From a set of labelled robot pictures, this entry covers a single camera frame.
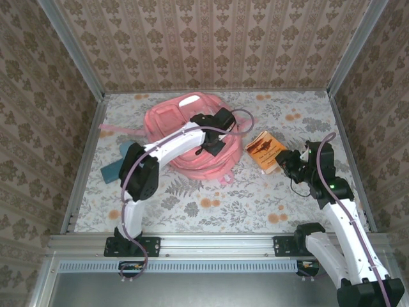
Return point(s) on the aluminium side rail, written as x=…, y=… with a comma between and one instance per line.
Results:
x=92, y=134
x=344, y=134

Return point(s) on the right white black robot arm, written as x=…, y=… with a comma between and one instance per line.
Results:
x=345, y=230

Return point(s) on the wide aluminium base beam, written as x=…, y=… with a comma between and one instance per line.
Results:
x=217, y=244

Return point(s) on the thin aluminium wall rail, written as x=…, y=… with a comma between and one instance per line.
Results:
x=287, y=91

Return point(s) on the pink student backpack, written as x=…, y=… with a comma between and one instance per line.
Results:
x=179, y=112

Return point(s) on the floral table cloth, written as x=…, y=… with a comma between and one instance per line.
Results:
x=223, y=211

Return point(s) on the grey metal panel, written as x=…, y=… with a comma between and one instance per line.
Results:
x=207, y=291

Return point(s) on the orange paperback book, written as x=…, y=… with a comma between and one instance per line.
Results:
x=263, y=150

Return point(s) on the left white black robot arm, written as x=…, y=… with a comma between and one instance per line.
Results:
x=172, y=148

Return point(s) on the aluminium frame post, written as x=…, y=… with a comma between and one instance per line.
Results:
x=357, y=44
x=73, y=44

